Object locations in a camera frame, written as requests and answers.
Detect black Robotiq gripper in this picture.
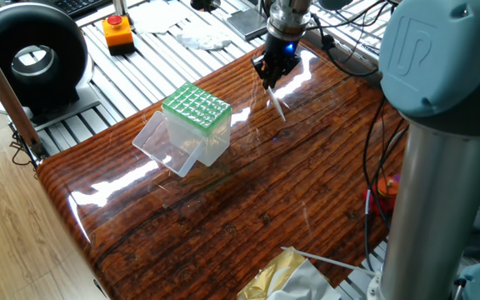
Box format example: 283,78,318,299
251,33,303,90

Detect clear large pipette tip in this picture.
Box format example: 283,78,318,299
266,85,287,123

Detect clear tip box green rack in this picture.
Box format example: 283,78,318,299
132,81,233,178

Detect dark grey metal plate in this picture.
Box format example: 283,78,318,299
226,7,269,42

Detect white crumpled cloth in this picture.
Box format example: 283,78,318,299
176,22,233,52

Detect black knob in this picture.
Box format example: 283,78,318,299
189,0,223,13

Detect white paper sheet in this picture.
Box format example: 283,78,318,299
129,0,195,35

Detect orange emergency stop button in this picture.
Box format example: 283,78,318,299
101,14,136,57

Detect orange green stacked rings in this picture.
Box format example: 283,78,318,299
376,177,399,199

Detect gold foil bag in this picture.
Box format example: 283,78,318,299
236,245,343,300

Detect black keyboard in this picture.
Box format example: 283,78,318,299
58,0,114,18

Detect black cable bundle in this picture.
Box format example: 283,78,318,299
306,0,410,272

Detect black cord loop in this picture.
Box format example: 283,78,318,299
9,131,37,168

